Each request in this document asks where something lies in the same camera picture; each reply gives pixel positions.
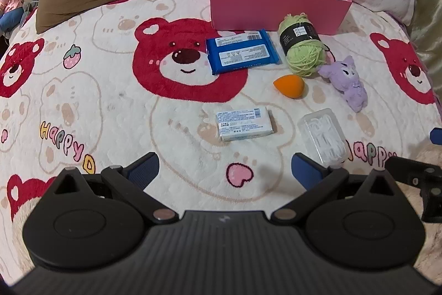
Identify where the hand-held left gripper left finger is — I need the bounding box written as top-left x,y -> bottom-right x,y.
52,153 -> 179,224

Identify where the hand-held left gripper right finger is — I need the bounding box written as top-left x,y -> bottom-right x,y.
270,153 -> 396,224

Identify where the blue wet wipes packet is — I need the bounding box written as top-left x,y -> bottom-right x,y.
205,29 -> 282,76

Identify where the gold satin cloth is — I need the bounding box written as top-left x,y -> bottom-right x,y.
407,0 -> 442,88

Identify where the white soap bar packet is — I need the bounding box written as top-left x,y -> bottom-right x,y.
216,106 -> 277,142

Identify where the purple plush toy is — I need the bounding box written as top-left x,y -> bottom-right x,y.
318,55 -> 368,113

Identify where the green yarn ball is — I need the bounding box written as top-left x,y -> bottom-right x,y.
278,12 -> 327,78

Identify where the bear printed blanket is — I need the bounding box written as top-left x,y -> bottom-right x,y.
0,0 -> 442,282

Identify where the clear floss pick box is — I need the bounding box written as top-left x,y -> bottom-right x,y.
298,108 -> 347,166

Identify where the orange makeup sponge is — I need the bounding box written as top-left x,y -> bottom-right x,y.
273,74 -> 306,98

